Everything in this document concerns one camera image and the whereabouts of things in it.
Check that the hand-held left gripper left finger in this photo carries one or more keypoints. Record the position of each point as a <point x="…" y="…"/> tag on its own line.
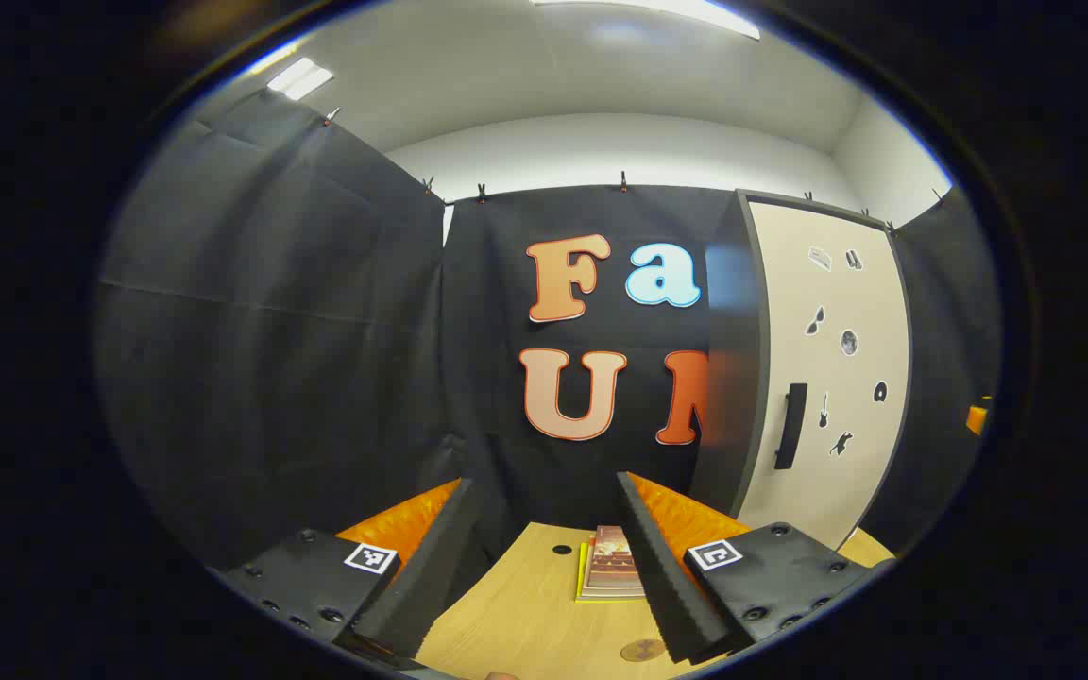
<point x="431" y="576"/>

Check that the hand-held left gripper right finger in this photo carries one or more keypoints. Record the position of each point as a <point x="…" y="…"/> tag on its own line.
<point x="662" y="576"/>

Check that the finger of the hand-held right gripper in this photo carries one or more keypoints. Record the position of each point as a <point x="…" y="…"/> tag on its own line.
<point x="977" y="418"/>

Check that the round brown coaster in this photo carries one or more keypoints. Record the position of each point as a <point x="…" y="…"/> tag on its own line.
<point x="640" y="650"/>

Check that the dark grey cabinet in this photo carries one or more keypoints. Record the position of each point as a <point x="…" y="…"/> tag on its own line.
<point x="733" y="378"/>

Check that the beige cabinet door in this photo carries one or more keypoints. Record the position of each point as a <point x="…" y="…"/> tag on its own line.
<point x="813" y="283"/>

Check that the red cover book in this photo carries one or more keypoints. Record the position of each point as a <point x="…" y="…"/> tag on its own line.
<point x="612" y="557"/>

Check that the yellow book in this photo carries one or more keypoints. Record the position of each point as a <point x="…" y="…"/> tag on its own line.
<point x="582" y="587"/>

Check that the black backdrop cloth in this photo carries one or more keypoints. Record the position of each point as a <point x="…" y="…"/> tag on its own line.
<point x="317" y="331"/>

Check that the small ceiling light panel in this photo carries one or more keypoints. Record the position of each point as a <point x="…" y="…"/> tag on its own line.
<point x="300" y="77"/>

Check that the long ceiling light panel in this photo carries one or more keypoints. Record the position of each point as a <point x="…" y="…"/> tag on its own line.
<point x="648" y="11"/>

